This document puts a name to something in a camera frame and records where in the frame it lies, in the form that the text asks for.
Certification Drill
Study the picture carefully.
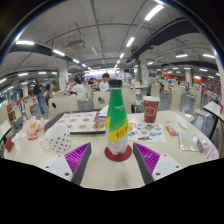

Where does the group of ceiling lights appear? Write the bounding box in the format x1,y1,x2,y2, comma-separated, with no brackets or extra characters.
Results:
0,3,218,84

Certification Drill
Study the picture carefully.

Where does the white paper napkin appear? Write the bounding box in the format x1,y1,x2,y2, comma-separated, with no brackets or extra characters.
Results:
98,104,110,118

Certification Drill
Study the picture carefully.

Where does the empty clear plastic bag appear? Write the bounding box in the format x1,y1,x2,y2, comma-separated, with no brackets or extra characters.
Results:
178,130,204,153

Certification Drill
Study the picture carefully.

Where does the white neighbouring table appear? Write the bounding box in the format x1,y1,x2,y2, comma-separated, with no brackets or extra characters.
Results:
0,119,13,144
203,100,224,141

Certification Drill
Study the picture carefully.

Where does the green drink bottle black cap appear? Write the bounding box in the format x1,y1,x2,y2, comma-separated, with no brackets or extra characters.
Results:
105,79,130,156

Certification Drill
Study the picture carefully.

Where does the colourful sticker sheet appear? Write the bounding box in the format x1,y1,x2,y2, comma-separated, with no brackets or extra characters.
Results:
127,121,167,144

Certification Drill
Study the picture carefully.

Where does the white and pink leaflet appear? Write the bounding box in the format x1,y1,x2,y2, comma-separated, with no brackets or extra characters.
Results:
199,141,220,162

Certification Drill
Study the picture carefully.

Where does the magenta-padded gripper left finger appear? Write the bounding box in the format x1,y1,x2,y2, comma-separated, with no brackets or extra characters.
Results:
40,142,93,186

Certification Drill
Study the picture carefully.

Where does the small white packet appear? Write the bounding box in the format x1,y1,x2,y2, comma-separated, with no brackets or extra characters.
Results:
176,119,190,130

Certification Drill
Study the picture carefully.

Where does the group of beige chairs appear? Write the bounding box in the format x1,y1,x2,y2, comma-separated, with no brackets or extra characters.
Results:
133,79,221,114

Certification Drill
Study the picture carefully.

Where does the flat round red coaster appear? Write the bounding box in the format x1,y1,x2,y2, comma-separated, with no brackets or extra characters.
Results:
104,143,133,163

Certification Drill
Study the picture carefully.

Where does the red paper cup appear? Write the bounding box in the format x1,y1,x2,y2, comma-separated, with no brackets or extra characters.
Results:
143,95,161,124

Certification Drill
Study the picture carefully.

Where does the dark food tray paper liner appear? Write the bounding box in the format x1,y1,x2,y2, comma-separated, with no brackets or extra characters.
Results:
43,109,109,135

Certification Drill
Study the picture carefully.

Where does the ceiling air conditioner unit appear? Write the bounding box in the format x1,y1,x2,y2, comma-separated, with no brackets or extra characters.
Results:
67,39,87,51

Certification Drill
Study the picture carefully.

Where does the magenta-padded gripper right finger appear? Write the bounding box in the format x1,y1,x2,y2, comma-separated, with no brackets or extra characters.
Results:
131,142,184,186

